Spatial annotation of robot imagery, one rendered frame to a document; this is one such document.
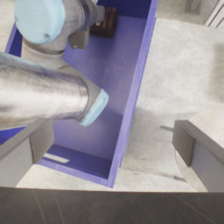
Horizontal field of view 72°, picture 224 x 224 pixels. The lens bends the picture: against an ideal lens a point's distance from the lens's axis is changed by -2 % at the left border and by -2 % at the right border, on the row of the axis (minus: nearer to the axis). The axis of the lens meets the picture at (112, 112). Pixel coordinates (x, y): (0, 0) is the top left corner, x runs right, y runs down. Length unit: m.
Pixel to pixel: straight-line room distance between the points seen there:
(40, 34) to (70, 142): 0.41
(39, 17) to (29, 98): 0.19
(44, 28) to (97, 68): 0.35
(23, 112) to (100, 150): 0.45
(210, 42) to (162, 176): 0.72
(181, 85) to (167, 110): 0.15
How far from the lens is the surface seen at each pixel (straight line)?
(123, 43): 0.68
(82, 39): 0.50
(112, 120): 0.59
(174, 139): 0.16
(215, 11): 0.96
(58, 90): 0.22
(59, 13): 0.34
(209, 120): 0.61
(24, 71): 0.19
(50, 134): 0.17
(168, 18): 1.03
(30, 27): 0.36
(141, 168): 0.83
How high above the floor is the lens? 0.81
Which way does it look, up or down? 79 degrees down
